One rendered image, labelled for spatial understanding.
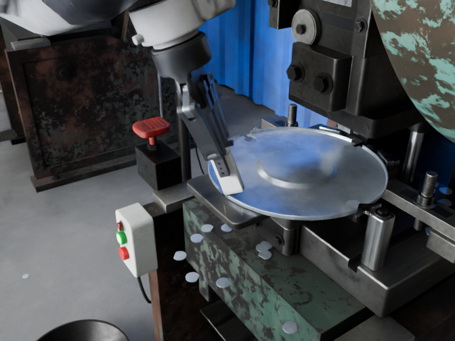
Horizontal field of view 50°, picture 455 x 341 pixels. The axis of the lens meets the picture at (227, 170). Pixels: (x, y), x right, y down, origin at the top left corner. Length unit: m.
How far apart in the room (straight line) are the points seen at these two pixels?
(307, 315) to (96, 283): 1.13
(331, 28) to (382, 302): 0.40
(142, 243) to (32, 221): 1.21
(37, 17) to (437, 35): 0.45
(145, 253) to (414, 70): 0.73
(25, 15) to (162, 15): 0.16
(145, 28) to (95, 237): 1.44
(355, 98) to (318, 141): 0.19
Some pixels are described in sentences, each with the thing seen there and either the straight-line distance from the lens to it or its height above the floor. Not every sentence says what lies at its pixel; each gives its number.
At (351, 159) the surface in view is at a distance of 0.85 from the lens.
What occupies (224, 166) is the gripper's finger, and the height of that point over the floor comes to 0.84.
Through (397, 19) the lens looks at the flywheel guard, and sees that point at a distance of 0.33.
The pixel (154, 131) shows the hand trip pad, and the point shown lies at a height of 0.76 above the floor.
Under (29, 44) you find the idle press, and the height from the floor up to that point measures 0.64.
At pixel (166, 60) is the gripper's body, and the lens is 0.62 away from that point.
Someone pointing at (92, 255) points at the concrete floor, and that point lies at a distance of 1.89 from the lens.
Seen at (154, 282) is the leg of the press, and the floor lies 0.44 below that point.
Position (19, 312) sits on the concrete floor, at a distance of 1.75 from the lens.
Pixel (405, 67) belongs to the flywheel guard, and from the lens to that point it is 0.37.
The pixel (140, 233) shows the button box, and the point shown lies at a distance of 0.96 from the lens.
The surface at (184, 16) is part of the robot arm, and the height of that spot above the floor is 1.05.
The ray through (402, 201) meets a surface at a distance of 0.82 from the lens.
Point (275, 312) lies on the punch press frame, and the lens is 0.80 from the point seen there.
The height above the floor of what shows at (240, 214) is 0.78.
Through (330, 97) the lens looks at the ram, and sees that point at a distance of 0.73.
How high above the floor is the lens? 1.18
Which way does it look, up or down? 31 degrees down
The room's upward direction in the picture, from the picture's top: straight up
